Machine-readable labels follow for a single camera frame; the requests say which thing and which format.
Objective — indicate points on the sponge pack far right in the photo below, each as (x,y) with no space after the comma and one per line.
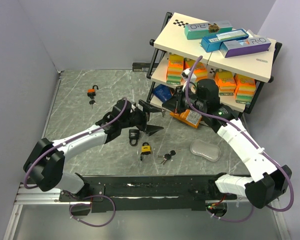
(245,89)

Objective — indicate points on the teal R+O box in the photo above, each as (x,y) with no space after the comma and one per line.
(195,31)

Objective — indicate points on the clear plastic pouch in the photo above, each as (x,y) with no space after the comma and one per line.
(210,152)

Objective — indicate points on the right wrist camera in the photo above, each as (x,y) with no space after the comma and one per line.
(185,75)

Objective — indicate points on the orange sponge pack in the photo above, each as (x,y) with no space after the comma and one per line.
(200,71)
(225,81)

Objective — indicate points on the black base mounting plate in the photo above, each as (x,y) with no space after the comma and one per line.
(153,192)

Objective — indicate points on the orange padlock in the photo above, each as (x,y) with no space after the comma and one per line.
(91,93)

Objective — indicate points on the black device behind shelf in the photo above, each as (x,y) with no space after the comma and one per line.
(140,66)

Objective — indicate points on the sponge pack far left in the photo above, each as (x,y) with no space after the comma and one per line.
(174,69)

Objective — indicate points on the three-tier shelf rack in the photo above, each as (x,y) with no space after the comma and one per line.
(172,40)

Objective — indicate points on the yellow padlock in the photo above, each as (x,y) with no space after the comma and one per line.
(145,150)

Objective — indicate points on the black key bunch on table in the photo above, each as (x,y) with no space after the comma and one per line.
(167,156)

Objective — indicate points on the blue box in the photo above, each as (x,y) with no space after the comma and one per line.
(213,42)

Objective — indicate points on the black padlock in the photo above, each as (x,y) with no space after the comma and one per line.
(133,135)

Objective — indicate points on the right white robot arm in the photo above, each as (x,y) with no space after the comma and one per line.
(268,180)

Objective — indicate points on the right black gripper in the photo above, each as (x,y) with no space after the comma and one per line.
(175,104)

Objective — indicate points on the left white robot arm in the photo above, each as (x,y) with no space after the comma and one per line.
(45,164)

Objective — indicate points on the orange Kettle chips bag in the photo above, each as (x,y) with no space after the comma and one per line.
(188,117)

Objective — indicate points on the blue chips bag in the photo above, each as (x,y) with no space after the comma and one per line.
(162,92)

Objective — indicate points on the black-headed key bunch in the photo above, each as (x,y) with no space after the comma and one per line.
(93,103)

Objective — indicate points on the purple R+O box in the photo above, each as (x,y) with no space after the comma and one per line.
(251,45)

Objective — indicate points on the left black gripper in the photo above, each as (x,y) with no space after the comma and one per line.
(149,129)

